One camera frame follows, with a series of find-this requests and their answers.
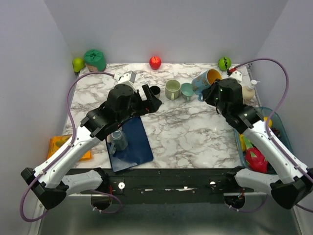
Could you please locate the yellow-green pear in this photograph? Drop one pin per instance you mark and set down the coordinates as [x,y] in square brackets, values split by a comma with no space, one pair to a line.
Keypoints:
[78,64]

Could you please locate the green striped ball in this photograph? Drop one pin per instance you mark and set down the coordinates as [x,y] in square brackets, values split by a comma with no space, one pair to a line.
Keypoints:
[224,63]

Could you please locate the dark purple grapes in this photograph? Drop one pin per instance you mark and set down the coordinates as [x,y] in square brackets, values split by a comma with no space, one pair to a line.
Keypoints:
[276,132]

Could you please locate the dark teal upside-down mug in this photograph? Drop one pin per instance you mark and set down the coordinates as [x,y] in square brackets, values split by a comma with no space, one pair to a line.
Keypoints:
[118,141]

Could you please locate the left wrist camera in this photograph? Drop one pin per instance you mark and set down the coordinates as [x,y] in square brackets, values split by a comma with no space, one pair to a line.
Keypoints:
[127,78]

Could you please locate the cream lotion pump bottle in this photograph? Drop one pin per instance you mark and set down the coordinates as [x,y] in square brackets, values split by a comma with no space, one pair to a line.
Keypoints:
[248,91]

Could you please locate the red apple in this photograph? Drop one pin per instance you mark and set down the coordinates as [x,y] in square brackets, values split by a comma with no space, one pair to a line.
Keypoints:
[155,62]

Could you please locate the blue mug with gold pattern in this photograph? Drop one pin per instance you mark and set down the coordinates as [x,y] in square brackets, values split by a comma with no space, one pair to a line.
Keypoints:
[204,81]

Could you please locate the red dragon fruit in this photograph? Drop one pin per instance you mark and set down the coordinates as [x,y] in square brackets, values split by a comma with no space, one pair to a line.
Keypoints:
[255,159]

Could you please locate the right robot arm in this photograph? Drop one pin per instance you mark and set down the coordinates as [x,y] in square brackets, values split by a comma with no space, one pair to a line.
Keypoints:
[293,179]

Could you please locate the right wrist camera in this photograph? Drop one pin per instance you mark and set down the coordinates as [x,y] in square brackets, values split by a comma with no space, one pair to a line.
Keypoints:
[234,74]

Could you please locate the dark blue tray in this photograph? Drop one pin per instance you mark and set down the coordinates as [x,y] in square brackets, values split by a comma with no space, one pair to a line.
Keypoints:
[138,151]

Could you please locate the yellow banana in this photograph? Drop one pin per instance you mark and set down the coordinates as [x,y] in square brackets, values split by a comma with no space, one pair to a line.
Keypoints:
[243,142]

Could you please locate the pale green mug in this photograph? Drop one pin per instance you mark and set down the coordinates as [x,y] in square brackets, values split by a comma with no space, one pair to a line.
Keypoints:
[172,89]

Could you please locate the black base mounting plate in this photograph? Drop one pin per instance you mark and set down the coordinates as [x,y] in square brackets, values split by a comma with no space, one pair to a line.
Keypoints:
[170,186]

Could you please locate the teal plastic fruit bin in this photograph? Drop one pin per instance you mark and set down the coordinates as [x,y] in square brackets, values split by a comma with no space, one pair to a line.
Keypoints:
[275,123]

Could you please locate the orange snack bag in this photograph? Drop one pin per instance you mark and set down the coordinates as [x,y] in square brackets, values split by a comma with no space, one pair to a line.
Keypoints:
[57,142]

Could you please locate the teal mug with bird picture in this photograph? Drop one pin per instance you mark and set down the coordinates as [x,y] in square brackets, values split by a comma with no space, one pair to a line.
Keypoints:
[186,91]

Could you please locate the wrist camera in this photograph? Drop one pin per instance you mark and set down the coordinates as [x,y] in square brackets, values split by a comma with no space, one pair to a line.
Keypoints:
[127,78]
[234,74]

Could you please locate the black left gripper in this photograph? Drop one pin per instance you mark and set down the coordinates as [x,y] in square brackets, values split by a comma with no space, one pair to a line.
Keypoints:
[151,105]

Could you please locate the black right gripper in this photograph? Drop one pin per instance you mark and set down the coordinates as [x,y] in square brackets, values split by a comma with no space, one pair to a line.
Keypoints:
[208,92]

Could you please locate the green wrapped cylinder package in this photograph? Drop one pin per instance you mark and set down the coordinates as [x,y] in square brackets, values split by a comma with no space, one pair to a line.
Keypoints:
[95,60]

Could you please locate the brown striped mug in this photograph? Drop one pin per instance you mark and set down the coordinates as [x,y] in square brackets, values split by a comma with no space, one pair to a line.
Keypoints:
[155,91]

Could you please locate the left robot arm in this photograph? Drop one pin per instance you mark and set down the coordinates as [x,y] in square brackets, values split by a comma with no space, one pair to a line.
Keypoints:
[50,181]

